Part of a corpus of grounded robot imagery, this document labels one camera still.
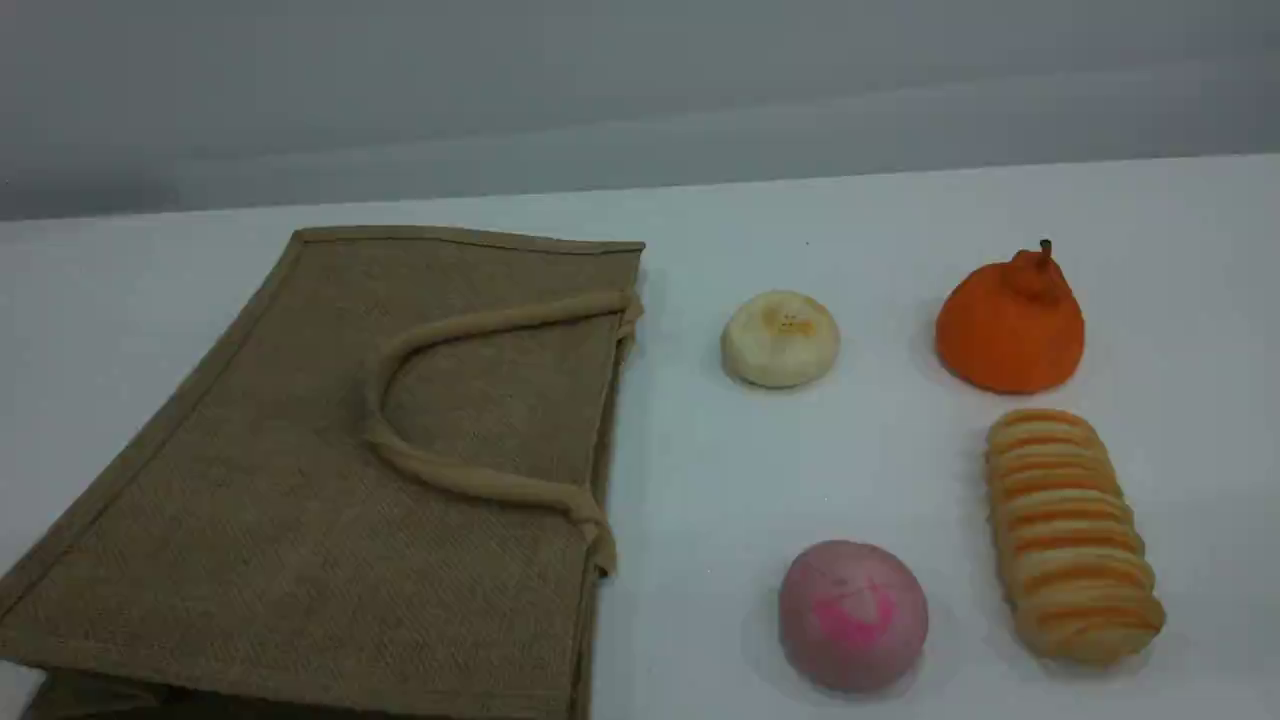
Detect pale round egg yolk pastry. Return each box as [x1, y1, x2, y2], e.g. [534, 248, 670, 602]
[720, 290, 842, 390]

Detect brown burlap tote bag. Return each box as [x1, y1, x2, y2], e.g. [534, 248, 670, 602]
[0, 225, 647, 720]

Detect pink round bun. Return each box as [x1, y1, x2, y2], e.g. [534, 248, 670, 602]
[777, 539, 930, 694]

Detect orange tangerine with stem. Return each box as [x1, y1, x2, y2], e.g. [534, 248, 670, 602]
[934, 238, 1087, 395]

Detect long striped bread loaf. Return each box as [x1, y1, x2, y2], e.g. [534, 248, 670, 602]
[985, 407, 1168, 667]

